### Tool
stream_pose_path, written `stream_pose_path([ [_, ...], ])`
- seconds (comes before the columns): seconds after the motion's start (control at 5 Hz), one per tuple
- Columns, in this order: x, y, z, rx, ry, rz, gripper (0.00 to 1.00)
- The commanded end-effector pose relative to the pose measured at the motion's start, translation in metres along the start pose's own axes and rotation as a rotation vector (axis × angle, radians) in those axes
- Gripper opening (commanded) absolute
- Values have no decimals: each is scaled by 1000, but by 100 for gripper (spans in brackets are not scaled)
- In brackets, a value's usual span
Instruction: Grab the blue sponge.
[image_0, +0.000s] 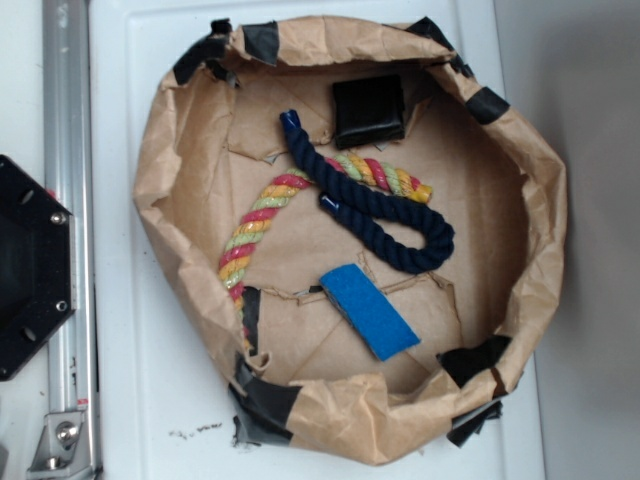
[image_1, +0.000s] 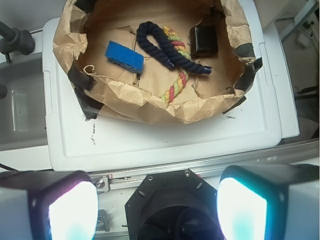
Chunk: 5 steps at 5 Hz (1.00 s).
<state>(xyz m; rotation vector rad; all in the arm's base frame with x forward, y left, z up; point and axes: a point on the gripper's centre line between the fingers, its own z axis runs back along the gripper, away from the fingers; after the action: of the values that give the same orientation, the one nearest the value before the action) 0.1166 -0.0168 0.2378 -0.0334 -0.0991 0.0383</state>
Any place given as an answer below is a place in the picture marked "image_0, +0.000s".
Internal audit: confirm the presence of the blue sponge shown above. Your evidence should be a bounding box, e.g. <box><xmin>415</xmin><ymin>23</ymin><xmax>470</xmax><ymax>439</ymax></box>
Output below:
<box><xmin>320</xmin><ymin>264</ymin><xmax>421</xmax><ymax>361</ymax></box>

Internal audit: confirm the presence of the aluminium extrusion rail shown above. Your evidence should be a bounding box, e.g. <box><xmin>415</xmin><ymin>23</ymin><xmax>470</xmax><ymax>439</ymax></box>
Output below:
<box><xmin>43</xmin><ymin>1</ymin><xmax>102</xmax><ymax>479</ymax></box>

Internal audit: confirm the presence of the brown paper-lined bin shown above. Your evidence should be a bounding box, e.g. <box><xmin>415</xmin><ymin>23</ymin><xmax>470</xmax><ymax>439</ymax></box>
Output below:
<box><xmin>133</xmin><ymin>16</ymin><xmax>567</xmax><ymax>465</ymax></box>

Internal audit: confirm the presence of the dark navy rope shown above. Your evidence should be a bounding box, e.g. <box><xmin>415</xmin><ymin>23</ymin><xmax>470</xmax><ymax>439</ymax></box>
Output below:
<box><xmin>278</xmin><ymin>109</ymin><xmax>456</xmax><ymax>275</ymax></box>

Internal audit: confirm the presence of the black square block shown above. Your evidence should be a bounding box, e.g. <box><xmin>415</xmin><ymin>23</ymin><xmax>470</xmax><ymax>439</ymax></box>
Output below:
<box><xmin>332</xmin><ymin>74</ymin><xmax>405</xmax><ymax>150</ymax></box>

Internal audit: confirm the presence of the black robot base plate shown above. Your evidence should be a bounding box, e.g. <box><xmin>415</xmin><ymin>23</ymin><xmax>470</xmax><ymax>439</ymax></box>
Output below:
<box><xmin>1</xmin><ymin>155</ymin><xmax>75</xmax><ymax>382</ymax></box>

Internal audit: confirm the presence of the multicolour twisted rope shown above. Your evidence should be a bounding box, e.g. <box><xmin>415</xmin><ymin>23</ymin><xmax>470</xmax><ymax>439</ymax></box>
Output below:
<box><xmin>217</xmin><ymin>152</ymin><xmax>434</xmax><ymax>351</ymax></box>

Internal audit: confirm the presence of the metal corner bracket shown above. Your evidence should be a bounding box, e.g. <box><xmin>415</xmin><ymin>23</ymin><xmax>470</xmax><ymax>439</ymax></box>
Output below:
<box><xmin>26</xmin><ymin>411</ymin><xmax>94</xmax><ymax>480</ymax></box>

